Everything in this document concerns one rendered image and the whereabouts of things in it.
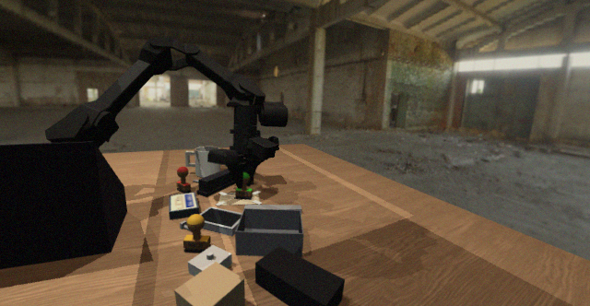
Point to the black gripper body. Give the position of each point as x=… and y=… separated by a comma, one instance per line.
x=234, y=154

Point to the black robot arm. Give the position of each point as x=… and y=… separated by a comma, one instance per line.
x=95, y=121

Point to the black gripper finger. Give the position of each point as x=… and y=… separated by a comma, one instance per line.
x=236, y=170
x=251, y=167

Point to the white mug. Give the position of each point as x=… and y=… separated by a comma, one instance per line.
x=202, y=167

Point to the red rubber stamp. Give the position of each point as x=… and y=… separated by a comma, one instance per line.
x=182, y=185

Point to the cream paper card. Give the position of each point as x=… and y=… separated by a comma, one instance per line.
x=229, y=199

